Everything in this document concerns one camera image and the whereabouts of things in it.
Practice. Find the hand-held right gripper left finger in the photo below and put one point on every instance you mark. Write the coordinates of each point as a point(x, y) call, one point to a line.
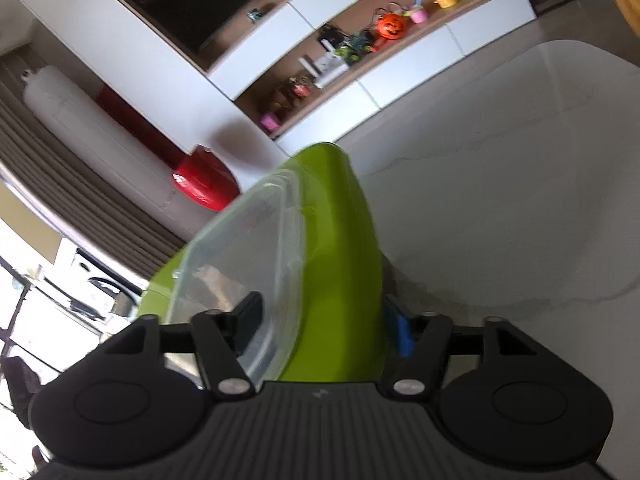
point(222, 350)

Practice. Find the white box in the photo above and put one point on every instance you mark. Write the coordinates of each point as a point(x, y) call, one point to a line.
point(330, 67)

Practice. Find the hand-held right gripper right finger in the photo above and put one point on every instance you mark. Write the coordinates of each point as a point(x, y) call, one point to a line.
point(401, 332)

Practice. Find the pink toy cup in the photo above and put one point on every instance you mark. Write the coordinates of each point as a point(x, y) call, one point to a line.
point(418, 14)
point(270, 121)

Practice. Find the green toy car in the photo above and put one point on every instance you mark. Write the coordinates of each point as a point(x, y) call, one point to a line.
point(347, 52)

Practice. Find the lime green plastic container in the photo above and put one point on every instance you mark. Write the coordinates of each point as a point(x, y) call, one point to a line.
point(340, 260)

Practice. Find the red toy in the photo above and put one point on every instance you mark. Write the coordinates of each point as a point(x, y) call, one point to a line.
point(302, 89)

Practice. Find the orange pumpkin bucket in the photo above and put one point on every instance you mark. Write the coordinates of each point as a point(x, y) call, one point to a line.
point(390, 26)

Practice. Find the white marble desktop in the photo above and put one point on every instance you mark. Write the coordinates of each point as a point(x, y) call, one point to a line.
point(500, 185)

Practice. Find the dark chair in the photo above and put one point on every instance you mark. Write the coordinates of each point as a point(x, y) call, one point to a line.
point(20, 390)

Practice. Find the white and wooden media cabinet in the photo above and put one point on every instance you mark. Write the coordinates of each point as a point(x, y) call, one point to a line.
point(310, 25)

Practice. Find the window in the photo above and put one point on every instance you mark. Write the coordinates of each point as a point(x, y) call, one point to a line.
point(50, 305)

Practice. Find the clear plastic lid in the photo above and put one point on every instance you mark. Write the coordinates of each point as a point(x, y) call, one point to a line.
point(240, 240)

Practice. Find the white cylindrical column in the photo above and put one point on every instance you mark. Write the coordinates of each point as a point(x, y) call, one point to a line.
point(100, 125)

